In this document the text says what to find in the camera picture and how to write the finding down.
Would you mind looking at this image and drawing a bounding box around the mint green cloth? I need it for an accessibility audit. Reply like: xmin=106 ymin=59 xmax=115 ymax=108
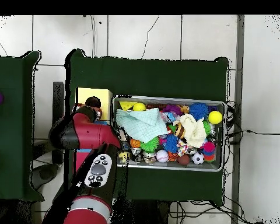
xmin=115 ymin=107 xmax=169 ymax=144

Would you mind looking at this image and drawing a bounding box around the wooden box with three holes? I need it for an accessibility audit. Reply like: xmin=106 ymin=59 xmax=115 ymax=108
xmin=74 ymin=87 xmax=114 ymax=174

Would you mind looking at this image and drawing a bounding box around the yellow smiley face ball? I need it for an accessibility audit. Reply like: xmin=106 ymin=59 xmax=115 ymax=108
xmin=132 ymin=102 xmax=147 ymax=112

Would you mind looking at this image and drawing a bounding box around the yellow cheese wedge toy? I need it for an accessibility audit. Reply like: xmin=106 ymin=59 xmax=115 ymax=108
xmin=119 ymin=100 xmax=138 ymax=112

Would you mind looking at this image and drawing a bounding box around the purple knobbly rubber toy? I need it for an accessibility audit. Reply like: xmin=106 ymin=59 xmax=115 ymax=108
xmin=162 ymin=104 xmax=183 ymax=116

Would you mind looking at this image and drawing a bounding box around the dark green table cloth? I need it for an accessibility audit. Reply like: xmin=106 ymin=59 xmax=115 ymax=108
xmin=0 ymin=50 xmax=45 ymax=201
xmin=64 ymin=48 xmax=230 ymax=206

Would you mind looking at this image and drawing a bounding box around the cream white cloth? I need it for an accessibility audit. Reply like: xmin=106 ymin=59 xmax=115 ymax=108
xmin=173 ymin=113 xmax=207 ymax=149

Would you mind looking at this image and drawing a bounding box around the large blue spiky ball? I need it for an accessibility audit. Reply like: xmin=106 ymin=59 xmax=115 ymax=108
xmin=189 ymin=102 xmax=209 ymax=121

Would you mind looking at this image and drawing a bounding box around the black and white soccer ball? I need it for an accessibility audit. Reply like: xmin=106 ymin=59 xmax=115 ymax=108
xmin=191 ymin=151 xmax=205 ymax=165

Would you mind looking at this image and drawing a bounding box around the pink spiky ball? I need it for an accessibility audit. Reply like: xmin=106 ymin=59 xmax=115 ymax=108
xmin=201 ymin=141 xmax=216 ymax=153

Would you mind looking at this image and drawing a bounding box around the plain yellow ball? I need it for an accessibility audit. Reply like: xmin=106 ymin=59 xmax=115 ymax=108
xmin=208 ymin=110 xmax=223 ymax=125

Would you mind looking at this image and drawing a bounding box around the grey round seat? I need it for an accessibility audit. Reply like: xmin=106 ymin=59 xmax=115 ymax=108
xmin=31 ymin=163 xmax=60 ymax=190

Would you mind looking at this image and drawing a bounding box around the shallow wire mesh bin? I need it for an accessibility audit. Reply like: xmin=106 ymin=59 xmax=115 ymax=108
xmin=110 ymin=94 xmax=226 ymax=173

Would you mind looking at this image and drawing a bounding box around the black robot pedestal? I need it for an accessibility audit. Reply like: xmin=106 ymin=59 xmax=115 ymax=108
xmin=116 ymin=199 xmax=171 ymax=224

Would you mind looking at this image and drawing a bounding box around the black power cable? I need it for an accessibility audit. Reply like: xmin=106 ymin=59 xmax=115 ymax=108
xmin=226 ymin=129 xmax=280 ymax=138

